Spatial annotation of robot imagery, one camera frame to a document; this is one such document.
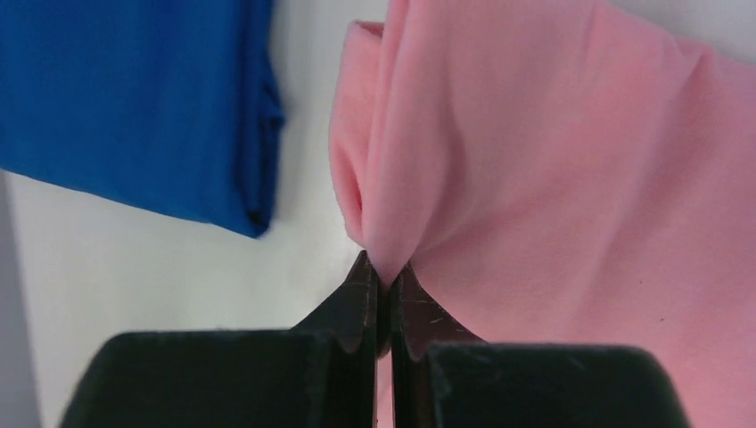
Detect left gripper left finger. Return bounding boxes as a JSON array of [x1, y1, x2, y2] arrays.
[[61, 253, 378, 427]]

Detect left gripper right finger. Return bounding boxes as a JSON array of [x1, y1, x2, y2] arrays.
[[390, 267, 689, 427]]

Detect light pink t-shirt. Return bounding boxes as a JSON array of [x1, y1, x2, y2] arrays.
[[330, 1, 755, 427]]

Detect folded blue t-shirt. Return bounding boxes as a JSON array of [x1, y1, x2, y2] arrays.
[[1, 1, 284, 238]]

